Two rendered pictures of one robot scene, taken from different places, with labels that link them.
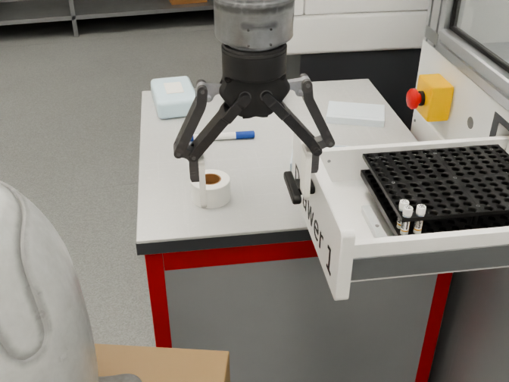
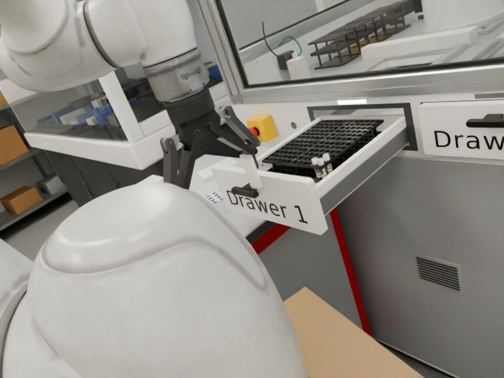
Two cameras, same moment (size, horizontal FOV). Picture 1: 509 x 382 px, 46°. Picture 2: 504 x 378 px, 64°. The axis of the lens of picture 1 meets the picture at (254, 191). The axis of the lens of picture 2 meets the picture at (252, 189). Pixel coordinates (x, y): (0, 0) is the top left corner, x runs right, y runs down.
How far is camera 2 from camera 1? 0.28 m
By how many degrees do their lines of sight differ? 24
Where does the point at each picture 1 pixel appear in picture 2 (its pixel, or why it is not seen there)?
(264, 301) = not seen: hidden behind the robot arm
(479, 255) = (370, 163)
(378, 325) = (319, 273)
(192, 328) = not seen: hidden behind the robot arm
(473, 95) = (286, 109)
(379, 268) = (331, 200)
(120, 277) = not seen: outside the picture
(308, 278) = (269, 265)
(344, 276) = (319, 213)
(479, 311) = (365, 223)
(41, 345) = (265, 277)
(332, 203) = (282, 177)
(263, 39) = (197, 81)
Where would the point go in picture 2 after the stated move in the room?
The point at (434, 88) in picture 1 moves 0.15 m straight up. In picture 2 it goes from (261, 120) to (244, 69)
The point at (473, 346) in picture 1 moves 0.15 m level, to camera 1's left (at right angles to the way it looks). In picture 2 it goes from (374, 247) to (337, 277)
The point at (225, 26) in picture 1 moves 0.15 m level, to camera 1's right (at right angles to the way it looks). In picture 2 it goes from (168, 84) to (250, 49)
